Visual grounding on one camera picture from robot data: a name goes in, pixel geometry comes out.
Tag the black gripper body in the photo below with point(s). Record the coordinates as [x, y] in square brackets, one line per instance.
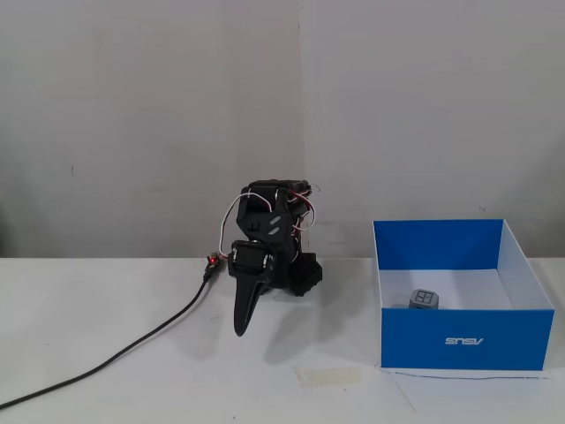
[248, 261]

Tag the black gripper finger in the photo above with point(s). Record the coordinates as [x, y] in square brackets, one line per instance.
[240, 313]
[257, 298]

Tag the gray cube block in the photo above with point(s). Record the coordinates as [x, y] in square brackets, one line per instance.
[423, 299]

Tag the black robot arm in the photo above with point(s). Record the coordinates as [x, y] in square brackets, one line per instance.
[260, 221]

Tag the blue white cardboard box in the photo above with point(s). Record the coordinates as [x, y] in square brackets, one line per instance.
[463, 338]

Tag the small controller board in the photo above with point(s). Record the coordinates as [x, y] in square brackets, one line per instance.
[214, 260]

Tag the clear tape piece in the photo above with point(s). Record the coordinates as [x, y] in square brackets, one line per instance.
[329, 376]

